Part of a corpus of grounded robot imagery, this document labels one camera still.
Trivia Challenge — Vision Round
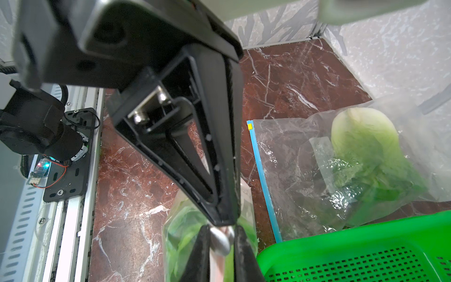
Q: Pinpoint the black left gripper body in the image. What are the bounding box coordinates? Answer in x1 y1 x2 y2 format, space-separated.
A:
13 1 243 102

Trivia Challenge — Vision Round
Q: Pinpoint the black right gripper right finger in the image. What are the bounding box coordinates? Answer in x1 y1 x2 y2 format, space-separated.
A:
234 225 265 282

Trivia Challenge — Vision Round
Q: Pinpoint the clear zip-top bag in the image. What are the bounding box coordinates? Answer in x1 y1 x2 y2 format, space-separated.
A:
248 94 451 243
162 180 264 282

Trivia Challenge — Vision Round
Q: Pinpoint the chinese cabbage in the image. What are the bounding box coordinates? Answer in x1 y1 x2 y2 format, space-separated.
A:
162 199 258 282
311 108 428 227

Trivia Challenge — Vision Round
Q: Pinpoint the green plastic basket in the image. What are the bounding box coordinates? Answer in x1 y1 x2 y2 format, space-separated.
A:
257 211 451 282

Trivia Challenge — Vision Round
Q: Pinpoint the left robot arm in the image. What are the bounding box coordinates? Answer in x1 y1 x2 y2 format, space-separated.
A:
1 1 243 227

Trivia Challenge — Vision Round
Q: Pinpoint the aluminium frame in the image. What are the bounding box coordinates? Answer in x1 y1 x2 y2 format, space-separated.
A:
243 21 328 50

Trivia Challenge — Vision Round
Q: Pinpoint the circuit board with wires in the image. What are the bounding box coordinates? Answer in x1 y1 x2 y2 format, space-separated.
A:
27 156 68 189

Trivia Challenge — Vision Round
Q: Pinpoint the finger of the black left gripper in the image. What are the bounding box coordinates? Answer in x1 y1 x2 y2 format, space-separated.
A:
107 44 243 226

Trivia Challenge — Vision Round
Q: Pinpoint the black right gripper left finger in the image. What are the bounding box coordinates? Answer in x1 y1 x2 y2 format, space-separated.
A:
180 225 210 282

